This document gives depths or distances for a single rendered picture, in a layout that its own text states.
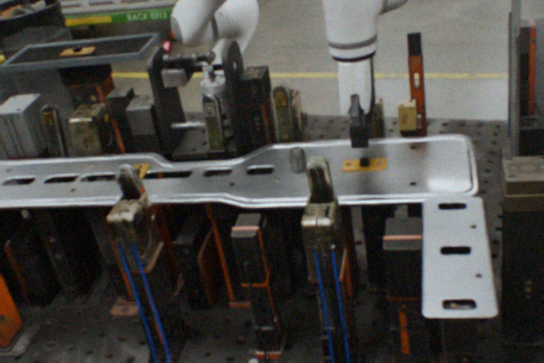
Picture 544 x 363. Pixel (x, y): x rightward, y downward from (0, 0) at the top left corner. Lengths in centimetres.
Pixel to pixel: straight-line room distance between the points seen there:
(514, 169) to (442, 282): 24
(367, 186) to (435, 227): 17
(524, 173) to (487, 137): 87
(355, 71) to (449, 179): 26
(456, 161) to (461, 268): 31
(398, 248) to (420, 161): 24
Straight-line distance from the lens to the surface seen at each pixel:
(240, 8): 181
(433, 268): 104
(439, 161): 130
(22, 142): 166
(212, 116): 146
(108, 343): 151
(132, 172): 124
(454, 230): 112
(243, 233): 119
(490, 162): 189
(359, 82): 118
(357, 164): 130
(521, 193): 114
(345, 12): 114
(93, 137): 157
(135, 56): 161
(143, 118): 154
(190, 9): 174
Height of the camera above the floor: 165
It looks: 29 degrees down
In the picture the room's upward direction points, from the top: 10 degrees counter-clockwise
